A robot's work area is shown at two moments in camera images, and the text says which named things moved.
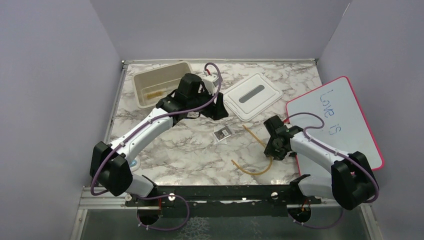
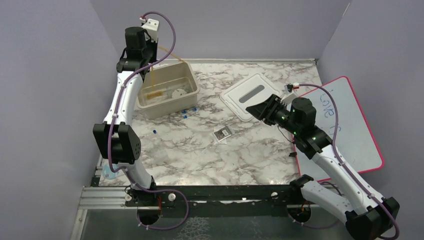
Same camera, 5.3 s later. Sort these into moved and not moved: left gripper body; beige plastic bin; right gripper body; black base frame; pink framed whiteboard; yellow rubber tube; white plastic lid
Moved: yellow rubber tube; right gripper body; left gripper body
Not moved: black base frame; white plastic lid; pink framed whiteboard; beige plastic bin
